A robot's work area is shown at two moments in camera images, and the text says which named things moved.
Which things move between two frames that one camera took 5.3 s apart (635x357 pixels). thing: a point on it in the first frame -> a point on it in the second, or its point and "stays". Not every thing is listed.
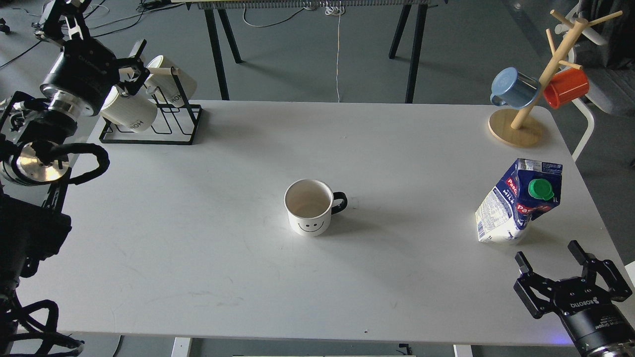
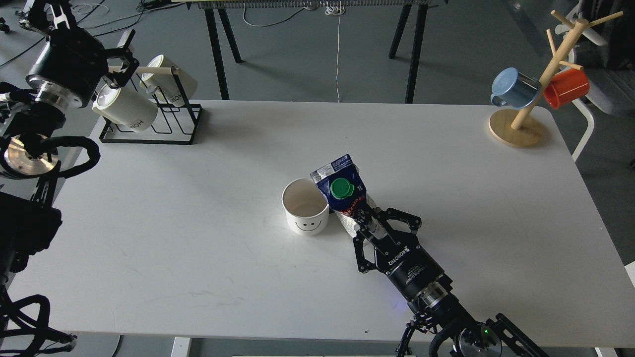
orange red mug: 564,84 stays
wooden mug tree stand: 523,127 stays
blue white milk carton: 530,189 -> 342,184
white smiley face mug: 310,204 stays
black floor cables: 142,5 stays
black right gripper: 587,305 -> 398,254
